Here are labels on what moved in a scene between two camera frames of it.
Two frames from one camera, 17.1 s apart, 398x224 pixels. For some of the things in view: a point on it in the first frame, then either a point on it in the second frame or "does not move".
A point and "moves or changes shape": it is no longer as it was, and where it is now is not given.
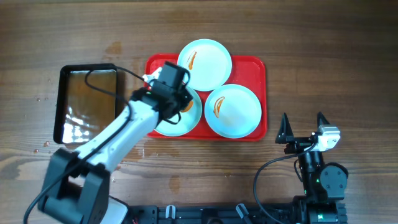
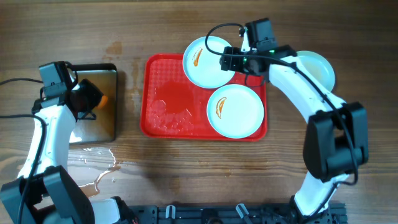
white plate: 233,111 does not move
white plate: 188,121 → 319,68
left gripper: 186,98 → 96,93
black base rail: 289,213 does not move
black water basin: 88,100 does not move
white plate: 208,62 moves or changes shape
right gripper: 286,132 → 231,60
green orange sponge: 188,107 → 102,102
